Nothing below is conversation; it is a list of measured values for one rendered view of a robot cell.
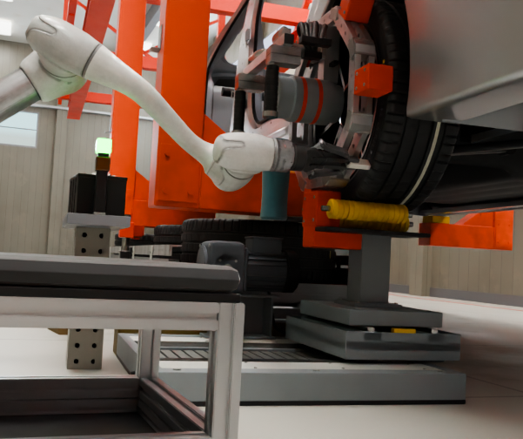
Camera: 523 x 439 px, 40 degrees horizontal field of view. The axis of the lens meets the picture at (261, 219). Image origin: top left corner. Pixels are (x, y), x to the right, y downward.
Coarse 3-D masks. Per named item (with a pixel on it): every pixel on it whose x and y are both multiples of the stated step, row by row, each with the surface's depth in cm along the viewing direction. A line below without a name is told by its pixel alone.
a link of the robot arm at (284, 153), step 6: (276, 138) 194; (276, 144) 192; (282, 144) 192; (288, 144) 193; (276, 150) 191; (282, 150) 191; (288, 150) 192; (276, 156) 191; (282, 156) 191; (288, 156) 192; (276, 162) 191; (282, 162) 192; (288, 162) 192; (276, 168) 193; (282, 168) 193; (288, 168) 194
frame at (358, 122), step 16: (336, 16) 212; (352, 32) 202; (352, 48) 198; (368, 48) 199; (304, 64) 240; (352, 64) 198; (352, 80) 198; (352, 96) 197; (352, 112) 196; (368, 112) 198; (288, 128) 248; (304, 128) 246; (352, 128) 198; (368, 128) 198; (304, 144) 245; (352, 144) 205; (304, 176) 231; (336, 176) 209
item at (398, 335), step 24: (288, 336) 239; (312, 336) 218; (336, 336) 201; (360, 336) 197; (384, 336) 199; (408, 336) 201; (432, 336) 203; (456, 336) 205; (360, 360) 200; (408, 360) 201; (432, 360) 203; (456, 360) 205
